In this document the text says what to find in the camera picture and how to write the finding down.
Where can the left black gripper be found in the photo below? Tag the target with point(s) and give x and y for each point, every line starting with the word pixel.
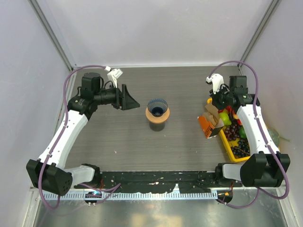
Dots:
pixel 123 98

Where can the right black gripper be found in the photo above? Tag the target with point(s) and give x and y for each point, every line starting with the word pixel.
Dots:
pixel 215 97

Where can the blue plastic coffee dripper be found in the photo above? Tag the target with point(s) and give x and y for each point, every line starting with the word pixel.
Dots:
pixel 157 107

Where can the brown paper coffee filter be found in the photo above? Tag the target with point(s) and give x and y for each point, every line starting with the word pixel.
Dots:
pixel 212 110

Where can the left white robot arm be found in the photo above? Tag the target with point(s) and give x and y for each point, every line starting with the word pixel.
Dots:
pixel 48 173

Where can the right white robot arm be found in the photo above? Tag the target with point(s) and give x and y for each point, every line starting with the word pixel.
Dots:
pixel 266 166

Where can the orange coffee filter box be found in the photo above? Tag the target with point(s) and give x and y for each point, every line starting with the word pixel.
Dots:
pixel 208 128

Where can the green apple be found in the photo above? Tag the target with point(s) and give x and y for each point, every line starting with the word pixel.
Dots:
pixel 225 118

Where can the red grape bunch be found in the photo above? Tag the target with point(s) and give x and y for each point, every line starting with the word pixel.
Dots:
pixel 232 132

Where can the dark glass carafe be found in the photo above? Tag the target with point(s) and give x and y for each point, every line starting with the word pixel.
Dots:
pixel 156 126

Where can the green lime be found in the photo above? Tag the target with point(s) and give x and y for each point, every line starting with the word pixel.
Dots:
pixel 242 133

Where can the yellow plastic tray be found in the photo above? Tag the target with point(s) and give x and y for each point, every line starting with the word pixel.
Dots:
pixel 228 144

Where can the dark grape bunch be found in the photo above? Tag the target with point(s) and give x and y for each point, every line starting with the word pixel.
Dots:
pixel 242 149

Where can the green netted melon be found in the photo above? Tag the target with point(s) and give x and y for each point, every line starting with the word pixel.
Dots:
pixel 274 136

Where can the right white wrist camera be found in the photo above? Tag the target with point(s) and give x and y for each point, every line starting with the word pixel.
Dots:
pixel 216 80

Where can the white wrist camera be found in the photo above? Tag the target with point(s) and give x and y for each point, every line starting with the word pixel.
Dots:
pixel 113 75
pixel 216 80

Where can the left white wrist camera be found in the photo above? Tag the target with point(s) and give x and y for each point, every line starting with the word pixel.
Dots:
pixel 113 75

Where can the slotted cable duct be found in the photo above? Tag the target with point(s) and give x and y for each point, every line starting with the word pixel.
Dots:
pixel 174 195

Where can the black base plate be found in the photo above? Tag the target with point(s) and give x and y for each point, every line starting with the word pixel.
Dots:
pixel 161 181

